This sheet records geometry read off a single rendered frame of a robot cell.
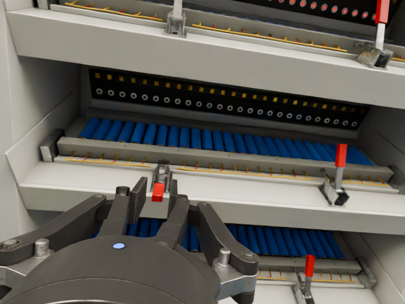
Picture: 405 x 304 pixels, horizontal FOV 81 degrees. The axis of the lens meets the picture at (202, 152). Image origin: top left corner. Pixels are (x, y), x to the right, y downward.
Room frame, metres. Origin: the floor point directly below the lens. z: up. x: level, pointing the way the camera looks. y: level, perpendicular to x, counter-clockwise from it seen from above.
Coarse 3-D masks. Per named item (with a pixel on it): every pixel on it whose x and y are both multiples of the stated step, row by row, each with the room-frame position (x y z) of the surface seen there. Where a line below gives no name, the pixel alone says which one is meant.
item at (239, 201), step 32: (32, 128) 0.31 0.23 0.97; (64, 128) 0.40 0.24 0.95; (288, 128) 0.49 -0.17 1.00; (320, 128) 0.50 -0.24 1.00; (32, 160) 0.30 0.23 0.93; (96, 160) 0.34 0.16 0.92; (128, 160) 0.36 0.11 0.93; (384, 160) 0.46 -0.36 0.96; (32, 192) 0.28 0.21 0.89; (64, 192) 0.28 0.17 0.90; (96, 192) 0.29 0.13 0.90; (192, 192) 0.31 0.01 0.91; (224, 192) 0.32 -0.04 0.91; (256, 192) 0.34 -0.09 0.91; (288, 192) 0.35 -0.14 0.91; (352, 192) 0.38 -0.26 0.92; (256, 224) 0.33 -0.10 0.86; (288, 224) 0.33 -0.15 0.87; (320, 224) 0.34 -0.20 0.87; (352, 224) 0.34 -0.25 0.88; (384, 224) 0.35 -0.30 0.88
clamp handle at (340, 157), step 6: (342, 144) 0.36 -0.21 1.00; (336, 150) 0.36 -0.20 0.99; (342, 150) 0.36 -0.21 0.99; (336, 156) 0.36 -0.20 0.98; (342, 156) 0.35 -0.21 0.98; (336, 162) 0.35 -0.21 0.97; (342, 162) 0.35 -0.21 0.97; (336, 168) 0.35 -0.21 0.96; (342, 168) 0.35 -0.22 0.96; (336, 174) 0.35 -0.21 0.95; (342, 174) 0.35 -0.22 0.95; (336, 180) 0.35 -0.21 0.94; (336, 186) 0.34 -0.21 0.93
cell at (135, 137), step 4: (140, 124) 0.43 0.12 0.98; (144, 124) 0.43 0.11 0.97; (136, 128) 0.41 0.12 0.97; (140, 128) 0.41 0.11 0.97; (144, 128) 0.42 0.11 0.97; (136, 132) 0.40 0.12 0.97; (140, 132) 0.40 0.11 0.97; (144, 132) 0.42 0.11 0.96; (132, 136) 0.39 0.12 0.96; (136, 136) 0.39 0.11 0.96; (140, 136) 0.39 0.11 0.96; (132, 140) 0.38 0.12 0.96; (136, 140) 0.38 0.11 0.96; (140, 140) 0.39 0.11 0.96
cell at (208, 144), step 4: (204, 132) 0.44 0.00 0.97; (208, 132) 0.44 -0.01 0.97; (204, 136) 0.43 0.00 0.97; (208, 136) 0.43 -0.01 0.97; (204, 140) 0.42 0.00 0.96; (208, 140) 0.41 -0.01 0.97; (204, 144) 0.40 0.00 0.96; (208, 144) 0.40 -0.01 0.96; (212, 144) 0.41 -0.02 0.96; (204, 148) 0.39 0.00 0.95; (208, 148) 0.39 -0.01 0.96; (212, 148) 0.40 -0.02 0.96
